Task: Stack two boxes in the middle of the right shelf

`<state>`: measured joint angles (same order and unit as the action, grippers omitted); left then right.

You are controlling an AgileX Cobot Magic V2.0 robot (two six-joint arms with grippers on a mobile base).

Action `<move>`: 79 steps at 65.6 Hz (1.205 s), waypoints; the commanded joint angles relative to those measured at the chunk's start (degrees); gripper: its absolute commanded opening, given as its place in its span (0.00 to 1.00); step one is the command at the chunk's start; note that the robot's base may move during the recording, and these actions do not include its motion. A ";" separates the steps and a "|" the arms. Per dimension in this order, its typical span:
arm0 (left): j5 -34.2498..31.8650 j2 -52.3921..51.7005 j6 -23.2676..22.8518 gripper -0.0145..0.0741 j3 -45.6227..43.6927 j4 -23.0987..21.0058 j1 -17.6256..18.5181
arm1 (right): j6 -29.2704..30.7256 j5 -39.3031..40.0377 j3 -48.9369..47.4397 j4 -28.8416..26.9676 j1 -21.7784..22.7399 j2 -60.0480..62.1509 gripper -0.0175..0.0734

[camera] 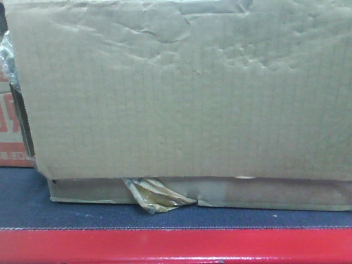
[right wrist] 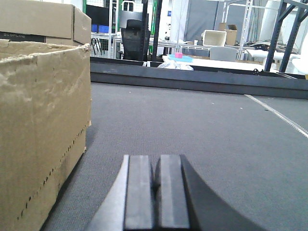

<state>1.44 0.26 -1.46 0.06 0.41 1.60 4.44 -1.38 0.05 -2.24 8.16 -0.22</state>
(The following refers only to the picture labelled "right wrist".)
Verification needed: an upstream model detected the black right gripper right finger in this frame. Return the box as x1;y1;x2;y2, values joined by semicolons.
155;154;263;231

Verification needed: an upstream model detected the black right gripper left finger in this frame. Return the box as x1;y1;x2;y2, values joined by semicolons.
85;155;154;231

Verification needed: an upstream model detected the worn brown cardboard box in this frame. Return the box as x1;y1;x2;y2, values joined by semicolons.
0;39;91;231

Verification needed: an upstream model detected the crumpled clear plastic bag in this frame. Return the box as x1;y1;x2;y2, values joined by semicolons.
158;60;193;71

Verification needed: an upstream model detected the light blue tray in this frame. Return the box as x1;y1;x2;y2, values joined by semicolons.
167;54;193;63

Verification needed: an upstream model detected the pink small box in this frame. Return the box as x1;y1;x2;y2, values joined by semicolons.
175;52;183;59

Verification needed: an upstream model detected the grey chair back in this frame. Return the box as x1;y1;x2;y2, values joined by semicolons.
210;46;237;62

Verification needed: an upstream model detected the white open bin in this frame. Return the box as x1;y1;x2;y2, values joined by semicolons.
202;30;227;46

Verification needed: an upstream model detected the black mesh office chair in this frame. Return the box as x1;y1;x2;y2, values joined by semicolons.
121;19;151;61

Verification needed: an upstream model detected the open cardboard box far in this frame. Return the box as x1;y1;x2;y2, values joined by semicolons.
218;23;237;46

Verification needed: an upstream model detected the brown cardboard box behind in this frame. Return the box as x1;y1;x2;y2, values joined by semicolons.
0;0;91;46

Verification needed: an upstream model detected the dark metal shelf frame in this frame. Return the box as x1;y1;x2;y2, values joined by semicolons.
90;0;308;100

